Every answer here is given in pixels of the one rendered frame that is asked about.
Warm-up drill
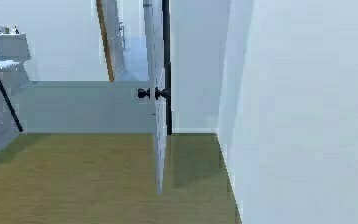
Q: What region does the white room door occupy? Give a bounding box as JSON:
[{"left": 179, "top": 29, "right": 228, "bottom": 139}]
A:
[{"left": 142, "top": 0, "right": 173, "bottom": 196}]

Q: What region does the black round door knob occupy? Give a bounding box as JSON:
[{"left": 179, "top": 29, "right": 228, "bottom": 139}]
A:
[
  {"left": 154, "top": 86, "right": 171, "bottom": 101},
  {"left": 137, "top": 87, "right": 151, "bottom": 100}
]

